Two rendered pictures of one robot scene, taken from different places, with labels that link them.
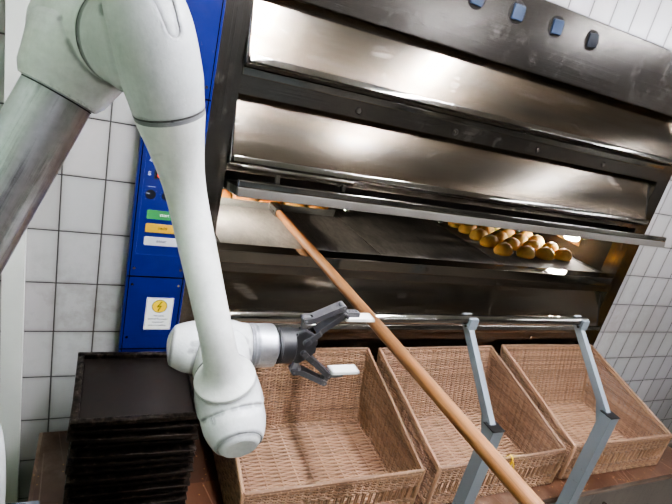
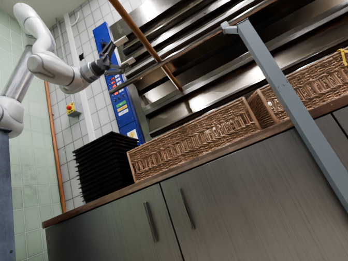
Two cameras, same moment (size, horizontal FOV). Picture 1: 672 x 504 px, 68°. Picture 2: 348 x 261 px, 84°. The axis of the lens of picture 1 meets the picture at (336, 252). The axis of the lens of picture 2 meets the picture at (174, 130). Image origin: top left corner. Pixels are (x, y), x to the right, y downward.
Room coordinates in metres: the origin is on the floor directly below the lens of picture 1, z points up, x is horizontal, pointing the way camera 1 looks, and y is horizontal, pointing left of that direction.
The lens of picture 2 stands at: (0.50, -0.64, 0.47)
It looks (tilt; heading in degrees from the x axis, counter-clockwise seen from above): 19 degrees up; 42
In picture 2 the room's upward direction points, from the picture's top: 20 degrees counter-clockwise
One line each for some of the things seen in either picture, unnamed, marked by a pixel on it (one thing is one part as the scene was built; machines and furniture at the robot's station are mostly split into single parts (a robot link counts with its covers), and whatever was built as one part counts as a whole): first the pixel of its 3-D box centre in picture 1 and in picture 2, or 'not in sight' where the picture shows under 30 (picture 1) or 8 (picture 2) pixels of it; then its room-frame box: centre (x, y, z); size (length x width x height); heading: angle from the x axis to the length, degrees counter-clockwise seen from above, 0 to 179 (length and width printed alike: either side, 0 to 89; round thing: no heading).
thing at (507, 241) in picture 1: (497, 231); not in sight; (2.45, -0.75, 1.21); 0.61 x 0.48 x 0.06; 27
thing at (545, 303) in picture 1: (441, 304); (270, 66); (1.79, -0.44, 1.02); 1.79 x 0.11 x 0.19; 117
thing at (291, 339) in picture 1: (295, 344); (102, 65); (0.93, 0.04, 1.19); 0.09 x 0.07 x 0.08; 118
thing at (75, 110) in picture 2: not in sight; (73, 109); (1.06, 0.87, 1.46); 0.10 x 0.07 x 0.10; 117
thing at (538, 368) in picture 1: (577, 403); not in sight; (1.84, -1.12, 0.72); 0.56 x 0.49 x 0.28; 116
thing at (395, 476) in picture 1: (312, 426); (195, 139); (1.29, -0.06, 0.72); 0.56 x 0.49 x 0.28; 117
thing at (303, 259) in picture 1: (449, 268); (259, 51); (1.81, -0.43, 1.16); 1.80 x 0.06 x 0.04; 117
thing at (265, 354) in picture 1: (261, 345); (91, 72); (0.90, 0.10, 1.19); 0.09 x 0.06 x 0.09; 28
